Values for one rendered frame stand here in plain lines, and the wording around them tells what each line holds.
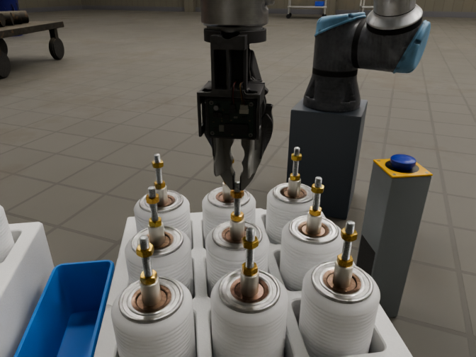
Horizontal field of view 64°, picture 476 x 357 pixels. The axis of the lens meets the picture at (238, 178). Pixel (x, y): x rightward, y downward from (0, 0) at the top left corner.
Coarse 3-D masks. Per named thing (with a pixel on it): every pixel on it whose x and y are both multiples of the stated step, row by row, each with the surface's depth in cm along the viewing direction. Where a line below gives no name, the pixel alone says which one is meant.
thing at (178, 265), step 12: (132, 252) 54; (180, 252) 54; (132, 264) 54; (156, 264) 52; (168, 264) 53; (180, 264) 54; (132, 276) 55; (168, 276) 54; (180, 276) 55; (192, 276) 59; (192, 288) 59
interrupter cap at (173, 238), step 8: (144, 232) 58; (168, 232) 58; (176, 232) 58; (136, 240) 56; (168, 240) 57; (176, 240) 56; (136, 248) 54; (160, 248) 55; (168, 248) 54; (176, 248) 54; (152, 256) 53; (160, 256) 53
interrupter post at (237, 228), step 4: (232, 220) 56; (244, 220) 56; (232, 224) 56; (236, 224) 55; (240, 224) 56; (232, 228) 56; (236, 228) 56; (240, 228) 56; (232, 232) 56; (236, 232) 56; (240, 232) 56; (232, 236) 57; (236, 236) 56; (240, 236) 57
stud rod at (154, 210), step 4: (148, 188) 52; (152, 188) 52; (148, 192) 52; (152, 192) 52; (152, 196) 52; (152, 204) 53; (156, 204) 53; (152, 208) 53; (156, 208) 54; (152, 212) 54; (156, 212) 54; (152, 216) 54; (156, 216) 54; (152, 220) 54; (156, 220) 54
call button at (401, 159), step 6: (396, 156) 65; (402, 156) 65; (408, 156) 65; (396, 162) 63; (402, 162) 63; (408, 162) 63; (414, 162) 63; (396, 168) 64; (402, 168) 63; (408, 168) 63
